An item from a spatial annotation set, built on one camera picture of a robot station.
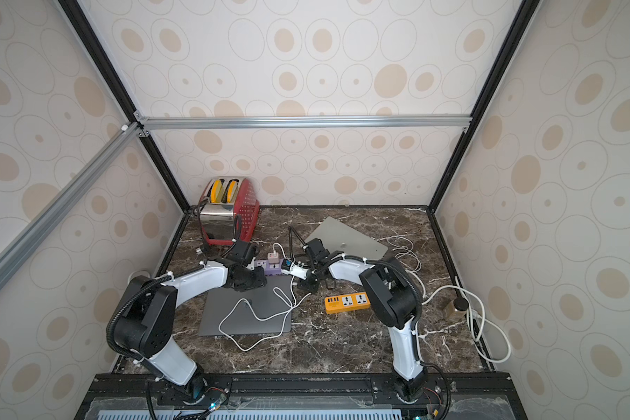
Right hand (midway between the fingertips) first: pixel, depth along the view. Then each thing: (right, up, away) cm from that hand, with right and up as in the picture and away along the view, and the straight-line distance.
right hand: (299, 287), depth 95 cm
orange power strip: (+17, -4, -8) cm, 19 cm away
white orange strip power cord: (+61, -8, -8) cm, 62 cm away
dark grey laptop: (-11, -6, -8) cm, 15 cm away
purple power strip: (-11, +7, +2) cm, 13 cm away
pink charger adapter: (-9, +11, -1) cm, 14 cm away
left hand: (-11, +3, -2) cm, 12 cm away
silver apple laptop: (+17, +17, +15) cm, 28 cm away
